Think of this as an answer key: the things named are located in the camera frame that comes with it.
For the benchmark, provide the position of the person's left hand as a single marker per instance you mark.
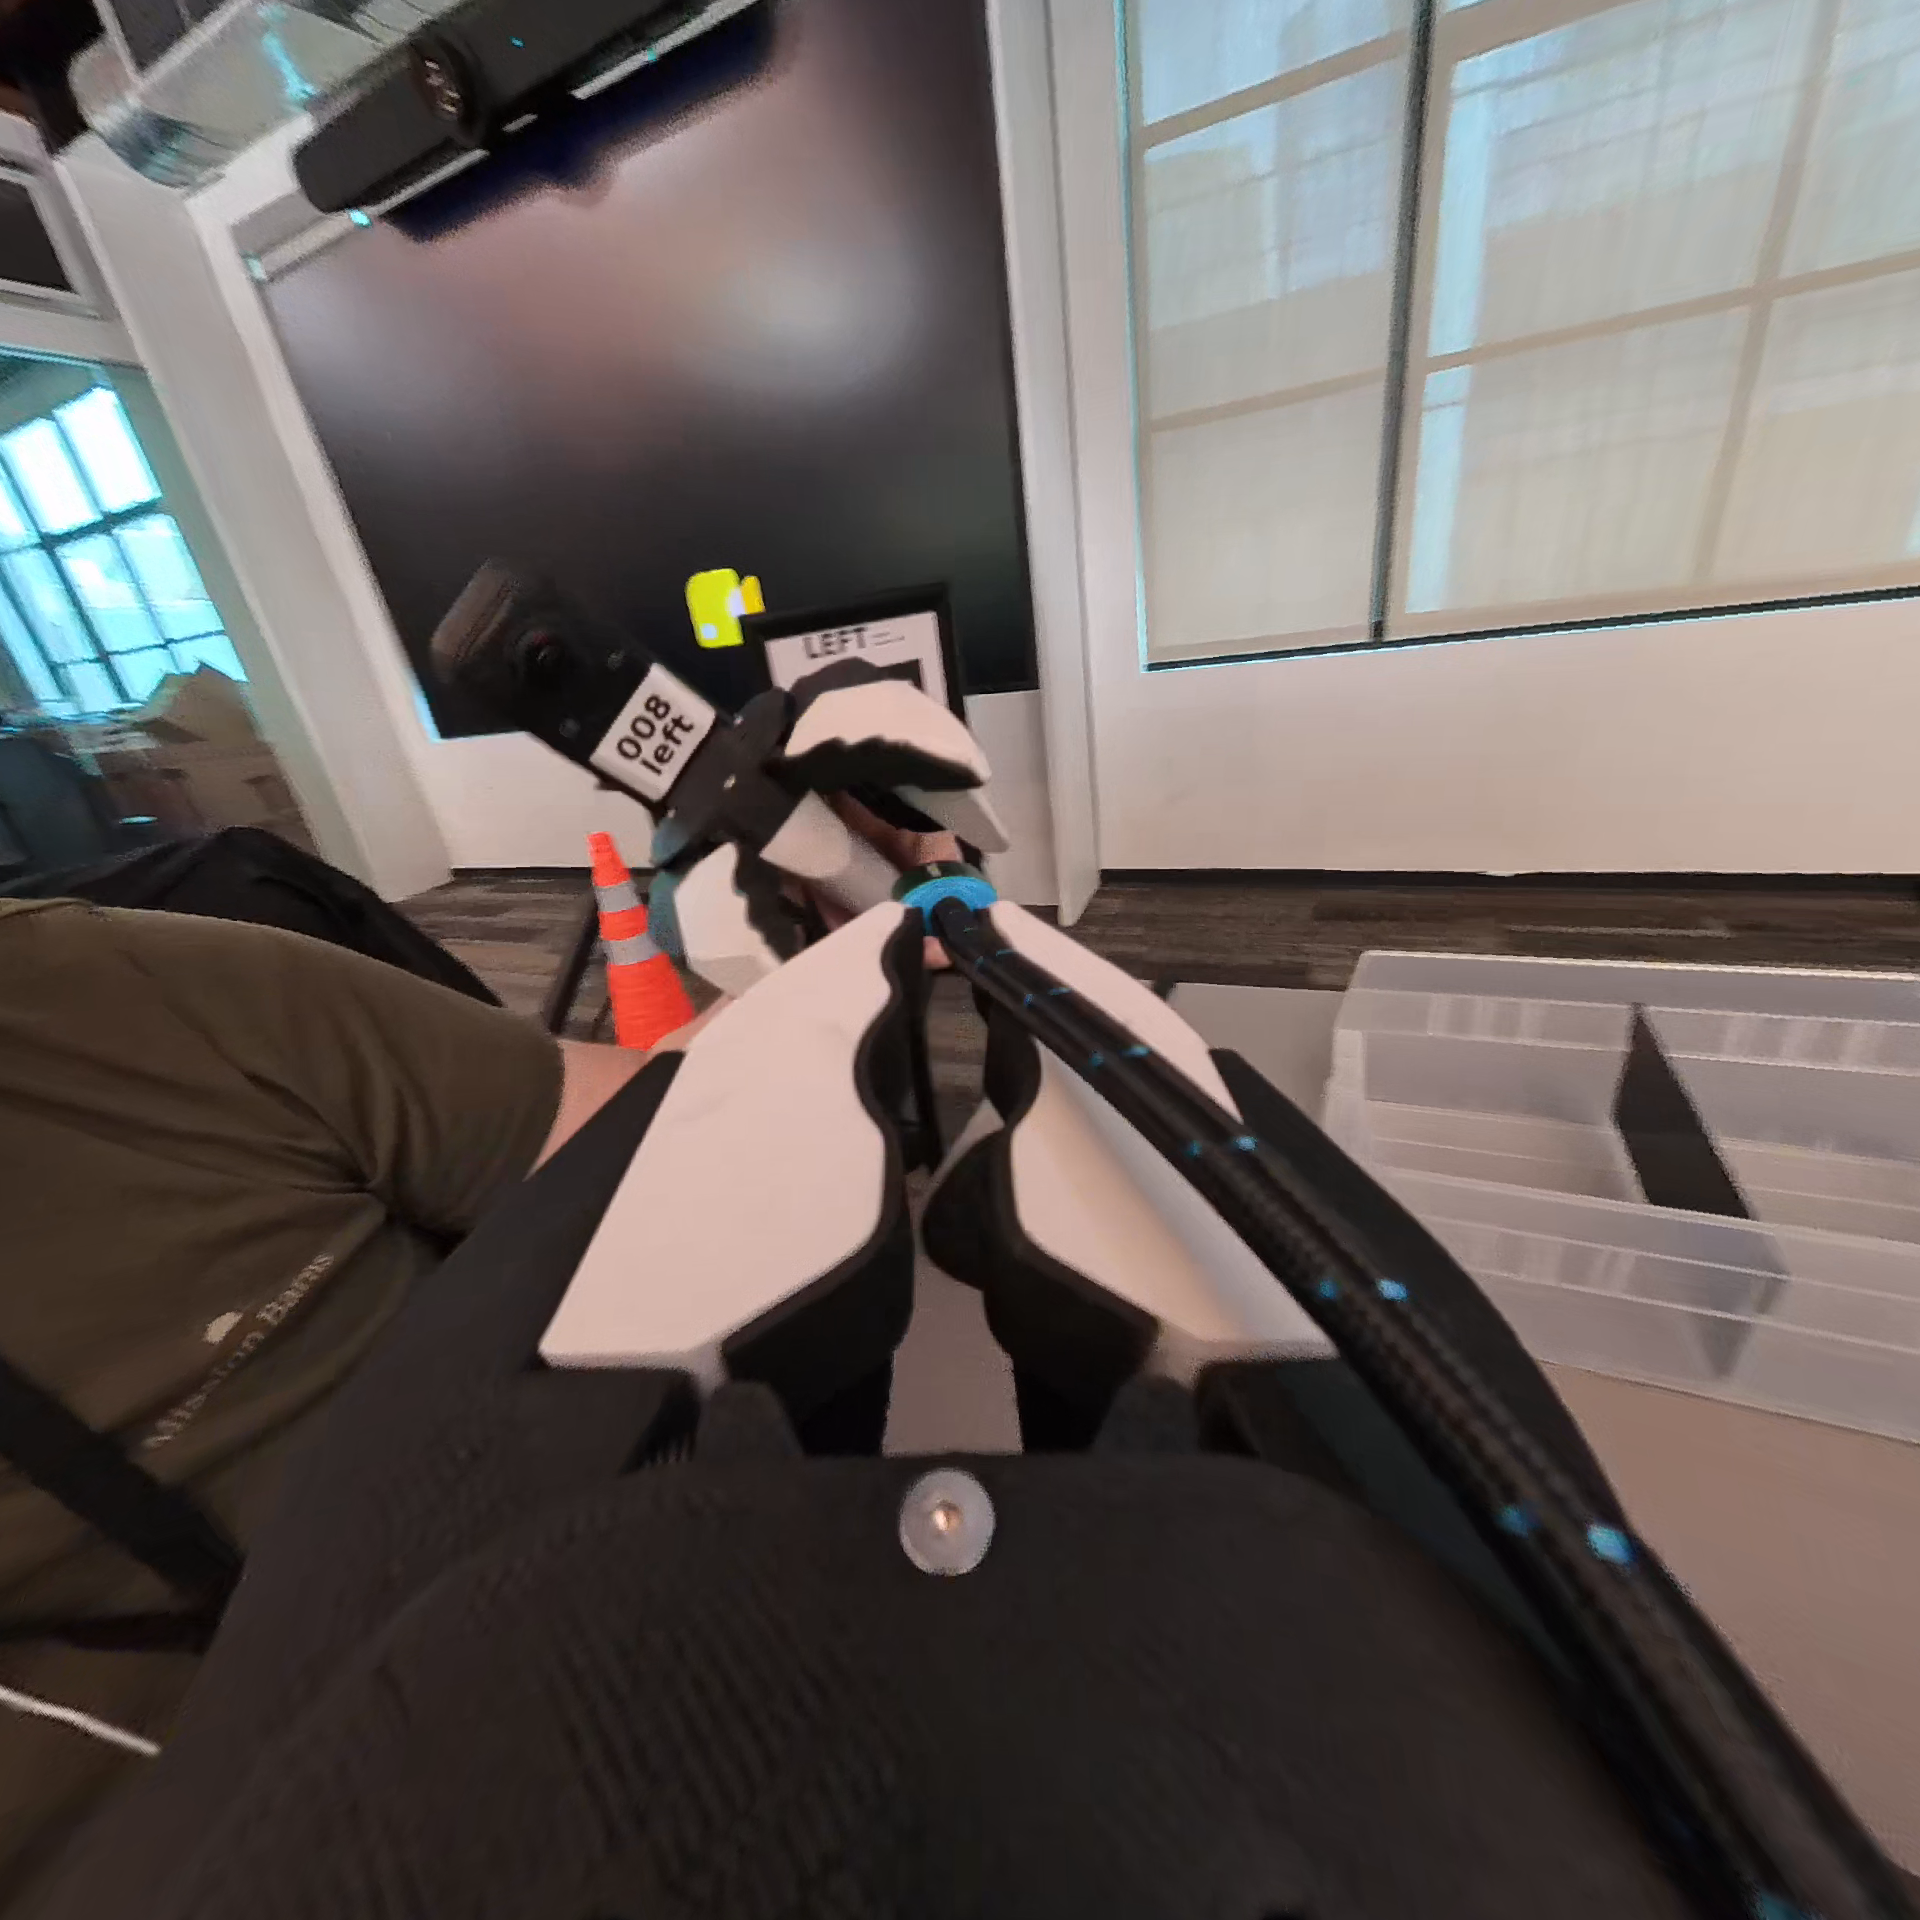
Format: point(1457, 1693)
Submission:
point(840, 905)

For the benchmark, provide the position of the black framed sign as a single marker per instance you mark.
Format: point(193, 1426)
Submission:
point(868, 645)

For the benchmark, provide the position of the person's olive shirt torso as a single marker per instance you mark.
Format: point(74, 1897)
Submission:
point(225, 1124)

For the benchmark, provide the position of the large black screen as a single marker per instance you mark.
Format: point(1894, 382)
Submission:
point(675, 374)

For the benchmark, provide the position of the clear plastic bin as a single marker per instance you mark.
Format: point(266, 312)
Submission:
point(1470, 1080)

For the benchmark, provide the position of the small grid window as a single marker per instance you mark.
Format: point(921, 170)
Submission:
point(90, 555)

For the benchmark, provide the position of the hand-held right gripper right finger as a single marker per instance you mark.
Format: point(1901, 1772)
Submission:
point(1108, 1244)

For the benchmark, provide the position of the black camera bar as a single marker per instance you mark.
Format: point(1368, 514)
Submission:
point(451, 90)

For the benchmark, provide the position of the yellow toy figure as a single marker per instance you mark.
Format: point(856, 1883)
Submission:
point(720, 608)

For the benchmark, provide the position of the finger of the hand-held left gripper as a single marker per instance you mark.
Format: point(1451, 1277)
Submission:
point(901, 726)
point(818, 848)

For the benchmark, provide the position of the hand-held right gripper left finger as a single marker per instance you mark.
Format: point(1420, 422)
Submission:
point(733, 1201)

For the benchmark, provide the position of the orange traffic cone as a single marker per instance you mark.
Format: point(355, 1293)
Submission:
point(638, 960)

